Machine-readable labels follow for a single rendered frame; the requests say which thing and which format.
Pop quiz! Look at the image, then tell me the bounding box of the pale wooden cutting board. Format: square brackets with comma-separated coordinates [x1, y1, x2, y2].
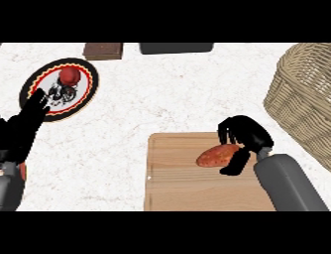
[142, 132, 278, 212]

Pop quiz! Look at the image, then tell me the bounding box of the red round vegetable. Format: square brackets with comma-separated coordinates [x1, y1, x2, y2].
[58, 66, 83, 87]

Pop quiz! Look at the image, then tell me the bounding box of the dark grey flat appliance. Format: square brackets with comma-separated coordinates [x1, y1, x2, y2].
[139, 42, 216, 56]

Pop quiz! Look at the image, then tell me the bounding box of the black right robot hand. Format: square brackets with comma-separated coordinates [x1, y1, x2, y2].
[218, 114, 275, 177]

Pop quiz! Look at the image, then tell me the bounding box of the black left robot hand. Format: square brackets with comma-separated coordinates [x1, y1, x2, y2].
[0, 88, 52, 170]

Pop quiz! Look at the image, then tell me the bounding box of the brown rectangular block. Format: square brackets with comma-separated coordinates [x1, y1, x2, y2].
[83, 42, 125, 62]

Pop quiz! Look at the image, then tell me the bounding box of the round black rimmed patterned plate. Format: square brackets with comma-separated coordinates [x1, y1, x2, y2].
[18, 58, 101, 123]

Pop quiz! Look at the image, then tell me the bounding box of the orange sweet potato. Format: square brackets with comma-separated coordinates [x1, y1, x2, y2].
[196, 143, 244, 169]

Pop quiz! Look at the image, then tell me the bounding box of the tan wicker basket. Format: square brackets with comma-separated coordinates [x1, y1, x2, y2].
[262, 43, 331, 190]

